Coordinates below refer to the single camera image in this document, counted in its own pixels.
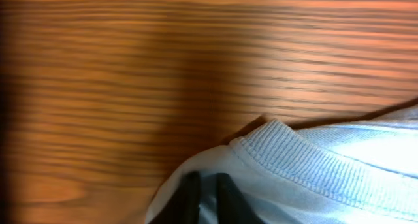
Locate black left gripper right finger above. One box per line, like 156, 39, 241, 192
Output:
216, 173, 263, 224

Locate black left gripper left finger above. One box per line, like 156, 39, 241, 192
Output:
150, 172, 201, 224

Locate light blue printed t-shirt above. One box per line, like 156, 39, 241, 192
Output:
146, 106, 417, 223

